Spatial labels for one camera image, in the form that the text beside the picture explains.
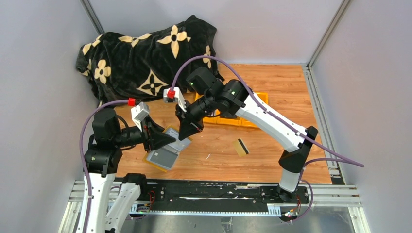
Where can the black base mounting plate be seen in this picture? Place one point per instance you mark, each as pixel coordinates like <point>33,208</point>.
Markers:
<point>212,196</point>

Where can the yellow three-compartment bin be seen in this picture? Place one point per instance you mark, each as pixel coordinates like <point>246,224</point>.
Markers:
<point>227,119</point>

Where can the silver credit card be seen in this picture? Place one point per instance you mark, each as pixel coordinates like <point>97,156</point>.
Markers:
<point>178,145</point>

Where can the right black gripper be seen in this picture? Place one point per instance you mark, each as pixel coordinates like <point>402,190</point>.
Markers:
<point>188,125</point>

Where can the yellow leather card holder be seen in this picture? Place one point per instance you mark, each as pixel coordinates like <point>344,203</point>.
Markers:
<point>157,149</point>

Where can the grey credit card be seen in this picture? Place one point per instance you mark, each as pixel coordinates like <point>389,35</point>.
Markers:
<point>162,158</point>

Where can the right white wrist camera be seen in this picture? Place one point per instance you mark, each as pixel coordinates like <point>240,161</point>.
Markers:
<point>175,95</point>

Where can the aluminium frame rail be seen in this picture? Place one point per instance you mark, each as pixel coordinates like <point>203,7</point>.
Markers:
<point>332,196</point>

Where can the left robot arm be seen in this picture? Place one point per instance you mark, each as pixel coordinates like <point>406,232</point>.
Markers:
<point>101,161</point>

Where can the gold card black stripe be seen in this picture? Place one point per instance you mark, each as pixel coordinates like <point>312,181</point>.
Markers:
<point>240,148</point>

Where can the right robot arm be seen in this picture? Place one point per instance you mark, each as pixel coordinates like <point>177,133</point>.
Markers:
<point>236,98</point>

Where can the black floral blanket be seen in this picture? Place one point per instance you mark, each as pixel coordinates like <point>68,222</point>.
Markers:
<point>119,67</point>

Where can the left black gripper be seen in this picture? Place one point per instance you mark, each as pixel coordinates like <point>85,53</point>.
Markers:
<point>156,138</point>

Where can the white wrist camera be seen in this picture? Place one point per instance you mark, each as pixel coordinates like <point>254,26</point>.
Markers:
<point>175,95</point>
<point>139,113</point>

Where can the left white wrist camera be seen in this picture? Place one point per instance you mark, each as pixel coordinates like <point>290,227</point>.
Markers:
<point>139,113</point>

